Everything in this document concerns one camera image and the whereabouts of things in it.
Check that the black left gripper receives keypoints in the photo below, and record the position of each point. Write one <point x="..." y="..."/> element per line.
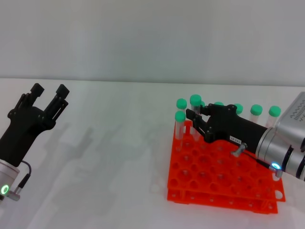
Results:
<point x="23" y="128"/>

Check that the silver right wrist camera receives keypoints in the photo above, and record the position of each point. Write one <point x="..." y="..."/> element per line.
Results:
<point x="293" y="117"/>

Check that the orange test tube rack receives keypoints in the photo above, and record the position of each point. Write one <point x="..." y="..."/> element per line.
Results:
<point x="221" y="167"/>

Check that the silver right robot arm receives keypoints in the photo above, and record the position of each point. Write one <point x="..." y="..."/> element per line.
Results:
<point x="278" y="150"/>

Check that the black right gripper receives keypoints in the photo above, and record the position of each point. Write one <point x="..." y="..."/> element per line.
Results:
<point x="233" y="128"/>

